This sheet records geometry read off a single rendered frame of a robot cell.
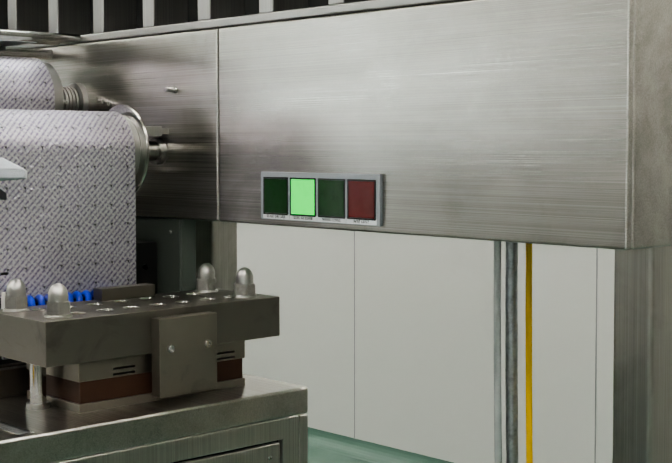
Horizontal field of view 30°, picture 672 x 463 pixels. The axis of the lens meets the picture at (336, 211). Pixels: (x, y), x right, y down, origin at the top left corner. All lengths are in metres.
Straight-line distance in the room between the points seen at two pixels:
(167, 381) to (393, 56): 0.54
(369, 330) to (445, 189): 3.49
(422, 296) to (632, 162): 3.44
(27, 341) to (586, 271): 2.89
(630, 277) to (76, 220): 0.82
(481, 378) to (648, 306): 3.10
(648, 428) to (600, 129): 0.41
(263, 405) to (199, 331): 0.15
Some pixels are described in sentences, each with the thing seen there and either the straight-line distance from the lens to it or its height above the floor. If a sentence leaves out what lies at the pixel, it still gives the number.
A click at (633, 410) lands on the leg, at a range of 1.66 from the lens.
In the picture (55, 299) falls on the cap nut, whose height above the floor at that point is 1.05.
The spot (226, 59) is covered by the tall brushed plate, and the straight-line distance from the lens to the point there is 1.94.
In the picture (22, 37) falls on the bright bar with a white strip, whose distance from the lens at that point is 2.23.
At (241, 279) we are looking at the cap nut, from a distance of 1.89.
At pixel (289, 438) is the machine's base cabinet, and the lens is 1.88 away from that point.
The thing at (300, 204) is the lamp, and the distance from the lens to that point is 1.80.
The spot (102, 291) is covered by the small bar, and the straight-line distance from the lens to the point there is 1.88.
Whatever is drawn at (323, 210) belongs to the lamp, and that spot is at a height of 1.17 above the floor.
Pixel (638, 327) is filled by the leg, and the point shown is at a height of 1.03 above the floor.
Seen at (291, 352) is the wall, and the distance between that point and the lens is 5.44.
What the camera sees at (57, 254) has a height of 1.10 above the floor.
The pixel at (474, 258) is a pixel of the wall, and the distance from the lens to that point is 4.66.
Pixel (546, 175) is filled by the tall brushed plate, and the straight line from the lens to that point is 1.50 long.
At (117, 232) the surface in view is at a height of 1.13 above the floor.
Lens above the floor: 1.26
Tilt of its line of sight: 3 degrees down
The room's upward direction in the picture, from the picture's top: straight up
